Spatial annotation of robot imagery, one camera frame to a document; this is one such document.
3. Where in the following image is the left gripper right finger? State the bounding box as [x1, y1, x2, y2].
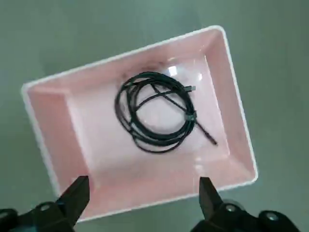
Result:
[190, 176, 303, 232]

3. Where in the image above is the pink plastic box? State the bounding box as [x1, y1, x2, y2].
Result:
[21, 24, 259, 222]

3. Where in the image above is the black cable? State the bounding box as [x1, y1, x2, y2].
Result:
[113, 72, 219, 154]

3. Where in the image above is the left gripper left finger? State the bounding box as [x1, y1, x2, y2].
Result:
[0, 175, 91, 232]

